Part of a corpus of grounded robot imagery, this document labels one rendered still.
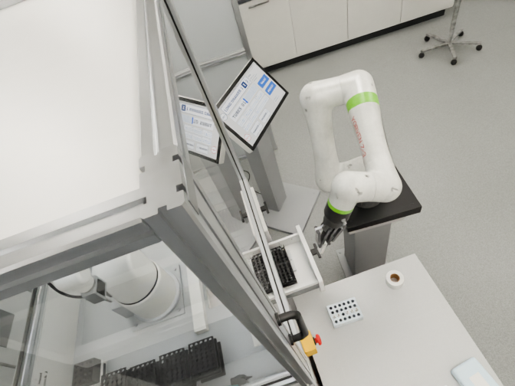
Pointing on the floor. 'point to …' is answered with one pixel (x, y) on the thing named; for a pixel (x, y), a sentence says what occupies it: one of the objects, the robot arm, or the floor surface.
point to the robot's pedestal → (365, 248)
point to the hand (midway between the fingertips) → (322, 246)
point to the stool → (450, 37)
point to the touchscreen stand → (280, 191)
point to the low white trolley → (388, 331)
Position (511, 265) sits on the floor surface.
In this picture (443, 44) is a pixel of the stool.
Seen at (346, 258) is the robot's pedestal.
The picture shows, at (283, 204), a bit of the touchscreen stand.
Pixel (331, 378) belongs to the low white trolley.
